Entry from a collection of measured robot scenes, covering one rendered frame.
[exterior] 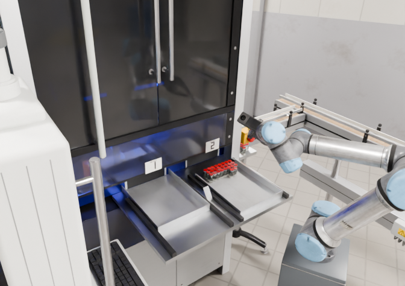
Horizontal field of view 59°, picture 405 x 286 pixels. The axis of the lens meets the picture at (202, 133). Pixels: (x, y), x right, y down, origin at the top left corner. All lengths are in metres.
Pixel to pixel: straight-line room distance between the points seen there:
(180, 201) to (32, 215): 0.92
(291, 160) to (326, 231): 0.28
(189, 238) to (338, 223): 0.57
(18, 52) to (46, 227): 0.61
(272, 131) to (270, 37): 2.98
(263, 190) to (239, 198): 0.14
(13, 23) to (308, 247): 1.22
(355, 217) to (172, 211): 0.75
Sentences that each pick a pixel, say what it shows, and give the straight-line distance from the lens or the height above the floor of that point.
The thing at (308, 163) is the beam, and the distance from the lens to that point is 2.70.
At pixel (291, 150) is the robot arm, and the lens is 1.29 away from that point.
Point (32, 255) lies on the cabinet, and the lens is 0.93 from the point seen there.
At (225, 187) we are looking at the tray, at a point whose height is 0.88.
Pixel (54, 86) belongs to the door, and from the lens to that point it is 1.35.
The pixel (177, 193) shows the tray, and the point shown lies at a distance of 1.72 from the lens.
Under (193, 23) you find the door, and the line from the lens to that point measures 1.55.
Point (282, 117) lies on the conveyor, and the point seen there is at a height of 0.93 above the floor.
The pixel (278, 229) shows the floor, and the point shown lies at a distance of 2.92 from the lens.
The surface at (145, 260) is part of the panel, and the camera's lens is 1.99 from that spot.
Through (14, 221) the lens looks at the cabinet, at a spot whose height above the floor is 1.40.
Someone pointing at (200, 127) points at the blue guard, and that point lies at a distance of 1.73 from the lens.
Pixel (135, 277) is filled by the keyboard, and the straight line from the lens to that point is 1.44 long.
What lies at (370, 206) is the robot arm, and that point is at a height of 1.21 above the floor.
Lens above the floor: 1.92
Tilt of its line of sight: 28 degrees down
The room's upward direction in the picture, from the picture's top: 2 degrees clockwise
